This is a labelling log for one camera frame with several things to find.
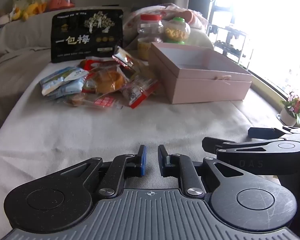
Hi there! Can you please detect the hawthorn lollipop packet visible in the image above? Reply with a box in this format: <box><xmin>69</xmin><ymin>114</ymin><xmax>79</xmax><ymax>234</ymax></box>
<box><xmin>63</xmin><ymin>93</ymin><xmax>123</xmax><ymax>109</ymax></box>

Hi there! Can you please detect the blue seaweed snack bag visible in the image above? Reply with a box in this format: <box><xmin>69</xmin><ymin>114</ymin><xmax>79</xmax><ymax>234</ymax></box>
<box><xmin>39</xmin><ymin>67</ymin><xmax>89</xmax><ymax>96</ymax></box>

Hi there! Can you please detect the packaged round pastry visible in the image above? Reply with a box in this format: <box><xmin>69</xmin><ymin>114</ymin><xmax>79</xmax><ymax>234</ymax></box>
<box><xmin>91</xmin><ymin>66</ymin><xmax>128</xmax><ymax>94</ymax></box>

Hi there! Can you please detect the rice cracker packet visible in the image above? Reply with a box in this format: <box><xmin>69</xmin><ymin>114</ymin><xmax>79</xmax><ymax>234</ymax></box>
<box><xmin>112</xmin><ymin>46</ymin><xmax>136</xmax><ymax>71</ymax></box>

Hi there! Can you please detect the clear bag of small candies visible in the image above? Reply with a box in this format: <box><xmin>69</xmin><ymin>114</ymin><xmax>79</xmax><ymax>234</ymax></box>
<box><xmin>45</xmin><ymin>77</ymin><xmax>86</xmax><ymax>100</ymax></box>

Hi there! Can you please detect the potted flower plant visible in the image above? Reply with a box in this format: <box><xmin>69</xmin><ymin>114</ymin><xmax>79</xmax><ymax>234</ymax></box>
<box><xmin>280</xmin><ymin>91</ymin><xmax>300</xmax><ymax>126</ymax></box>

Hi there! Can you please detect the pink cardboard box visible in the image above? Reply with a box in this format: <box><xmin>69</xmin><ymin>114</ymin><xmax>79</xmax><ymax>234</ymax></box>
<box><xmin>148</xmin><ymin>43</ymin><xmax>253</xmax><ymax>104</ymax></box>

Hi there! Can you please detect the red clear snack packet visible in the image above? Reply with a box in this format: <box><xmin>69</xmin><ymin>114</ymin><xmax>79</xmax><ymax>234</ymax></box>
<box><xmin>120</xmin><ymin>74</ymin><xmax>159</xmax><ymax>109</ymax></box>

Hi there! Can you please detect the metal plant shelf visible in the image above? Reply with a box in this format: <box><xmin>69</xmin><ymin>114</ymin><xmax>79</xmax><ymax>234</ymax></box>
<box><xmin>207</xmin><ymin>24</ymin><xmax>253</xmax><ymax>69</ymax></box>

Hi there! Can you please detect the green lid candy dispenser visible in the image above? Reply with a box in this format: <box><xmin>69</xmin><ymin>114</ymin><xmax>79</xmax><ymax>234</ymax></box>
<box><xmin>164</xmin><ymin>17</ymin><xmax>191</xmax><ymax>44</ymax></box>

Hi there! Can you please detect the yellow label jar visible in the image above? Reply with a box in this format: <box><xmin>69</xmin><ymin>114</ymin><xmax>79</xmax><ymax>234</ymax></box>
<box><xmin>138</xmin><ymin>37</ymin><xmax>163</xmax><ymax>61</ymax></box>

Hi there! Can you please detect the red lid plastic jar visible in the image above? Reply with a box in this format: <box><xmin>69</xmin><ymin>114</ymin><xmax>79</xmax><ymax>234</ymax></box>
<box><xmin>138</xmin><ymin>14</ymin><xmax>164</xmax><ymax>43</ymax></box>

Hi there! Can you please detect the red white snack bag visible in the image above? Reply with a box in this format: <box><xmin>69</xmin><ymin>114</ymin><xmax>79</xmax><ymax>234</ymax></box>
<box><xmin>79</xmin><ymin>57</ymin><xmax>116</xmax><ymax>72</ymax></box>

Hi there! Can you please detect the black plum snack bag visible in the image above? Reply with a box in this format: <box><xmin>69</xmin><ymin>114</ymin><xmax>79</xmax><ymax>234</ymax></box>
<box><xmin>50</xmin><ymin>8</ymin><xmax>123</xmax><ymax>63</ymax></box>

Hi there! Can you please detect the white plush toy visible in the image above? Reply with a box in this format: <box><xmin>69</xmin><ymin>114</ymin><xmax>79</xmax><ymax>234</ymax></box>
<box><xmin>0</xmin><ymin>5</ymin><xmax>21</xmax><ymax>28</ymax></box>

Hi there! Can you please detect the yellow plush toy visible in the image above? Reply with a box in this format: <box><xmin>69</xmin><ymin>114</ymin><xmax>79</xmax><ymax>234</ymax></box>
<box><xmin>21</xmin><ymin>2</ymin><xmax>47</xmax><ymax>21</ymax></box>

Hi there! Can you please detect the orange plastic toy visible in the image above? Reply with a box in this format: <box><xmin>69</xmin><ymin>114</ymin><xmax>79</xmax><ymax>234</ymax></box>
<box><xmin>48</xmin><ymin>0</ymin><xmax>75</xmax><ymax>11</ymax></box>

